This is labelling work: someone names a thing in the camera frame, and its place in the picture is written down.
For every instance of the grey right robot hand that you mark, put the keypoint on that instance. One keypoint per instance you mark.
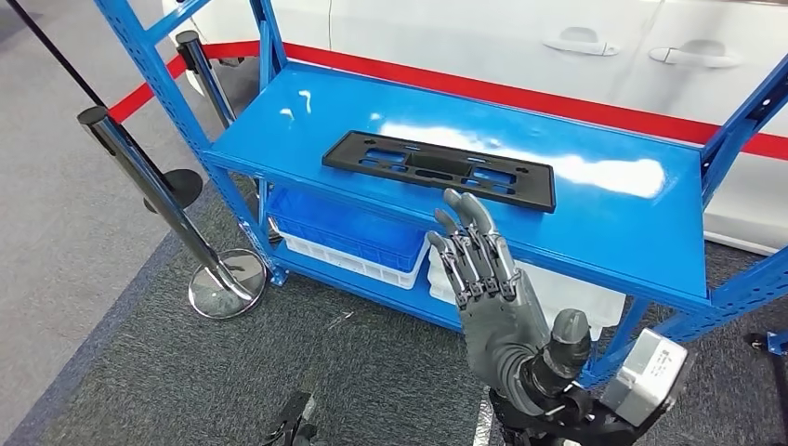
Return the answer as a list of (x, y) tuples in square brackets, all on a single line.
[(499, 308)]

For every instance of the black plastic frame part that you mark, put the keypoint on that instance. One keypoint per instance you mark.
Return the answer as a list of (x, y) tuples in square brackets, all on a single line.
[(345, 157)]

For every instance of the blue metal shelf rack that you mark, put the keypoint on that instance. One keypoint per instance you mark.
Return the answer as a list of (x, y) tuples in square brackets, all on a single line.
[(431, 104)]

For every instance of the white plastic crate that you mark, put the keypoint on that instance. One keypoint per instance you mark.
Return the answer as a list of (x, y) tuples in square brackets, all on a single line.
[(572, 295), (345, 264)]

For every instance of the silver floor tape strip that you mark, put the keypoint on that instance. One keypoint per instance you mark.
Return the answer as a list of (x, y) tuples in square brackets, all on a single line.
[(483, 425)]

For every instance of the blue plastic crate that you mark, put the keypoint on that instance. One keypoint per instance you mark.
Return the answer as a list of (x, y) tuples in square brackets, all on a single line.
[(345, 228)]

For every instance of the white car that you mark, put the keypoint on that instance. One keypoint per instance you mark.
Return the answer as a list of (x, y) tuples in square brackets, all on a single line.
[(431, 37)]

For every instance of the short red barrier belt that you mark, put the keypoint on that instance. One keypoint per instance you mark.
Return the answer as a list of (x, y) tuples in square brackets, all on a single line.
[(141, 95)]

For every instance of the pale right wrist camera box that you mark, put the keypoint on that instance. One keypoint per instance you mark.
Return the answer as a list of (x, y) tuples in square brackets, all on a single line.
[(646, 375)]

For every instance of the black stanchion post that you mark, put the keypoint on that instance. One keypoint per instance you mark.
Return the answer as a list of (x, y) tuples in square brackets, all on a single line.
[(181, 188)]

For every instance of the chrome stanchion post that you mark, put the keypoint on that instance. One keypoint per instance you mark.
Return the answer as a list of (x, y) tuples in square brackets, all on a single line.
[(206, 74), (160, 197)]

